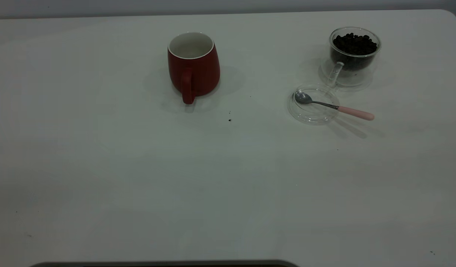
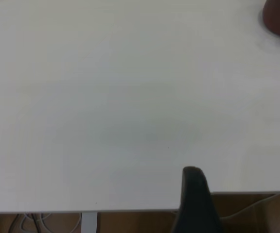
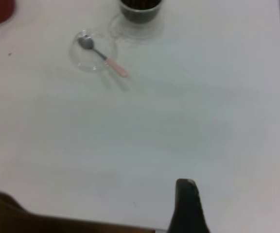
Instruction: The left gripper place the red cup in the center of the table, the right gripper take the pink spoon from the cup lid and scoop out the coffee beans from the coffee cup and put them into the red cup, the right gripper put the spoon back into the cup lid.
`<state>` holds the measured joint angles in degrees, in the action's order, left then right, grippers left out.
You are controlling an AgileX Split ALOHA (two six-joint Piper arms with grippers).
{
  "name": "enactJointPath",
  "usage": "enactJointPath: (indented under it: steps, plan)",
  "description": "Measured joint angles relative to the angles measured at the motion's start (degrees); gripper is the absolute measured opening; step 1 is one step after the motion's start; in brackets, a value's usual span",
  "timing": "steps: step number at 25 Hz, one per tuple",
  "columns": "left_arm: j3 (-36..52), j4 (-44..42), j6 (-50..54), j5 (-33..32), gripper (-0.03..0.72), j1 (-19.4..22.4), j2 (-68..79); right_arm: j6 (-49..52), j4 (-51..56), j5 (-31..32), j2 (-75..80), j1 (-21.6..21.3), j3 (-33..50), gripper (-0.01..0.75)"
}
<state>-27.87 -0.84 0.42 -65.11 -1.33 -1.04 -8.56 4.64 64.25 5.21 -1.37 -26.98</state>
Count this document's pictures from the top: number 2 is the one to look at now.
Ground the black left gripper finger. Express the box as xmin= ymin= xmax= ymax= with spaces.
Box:
xmin=173 ymin=166 xmax=227 ymax=233

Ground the red ceramic mug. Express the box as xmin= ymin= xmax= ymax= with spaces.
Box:
xmin=262 ymin=0 xmax=280 ymax=46

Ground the grey metal table leg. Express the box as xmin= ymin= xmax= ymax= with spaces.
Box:
xmin=81 ymin=212 xmax=98 ymax=233

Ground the white cable under table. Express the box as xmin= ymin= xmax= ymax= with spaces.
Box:
xmin=219 ymin=193 xmax=280 ymax=219

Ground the pinkish cable under table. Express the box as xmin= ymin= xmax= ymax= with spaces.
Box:
xmin=32 ymin=213 xmax=81 ymax=233

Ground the grey cable under table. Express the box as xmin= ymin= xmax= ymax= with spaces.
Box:
xmin=10 ymin=213 xmax=35 ymax=233

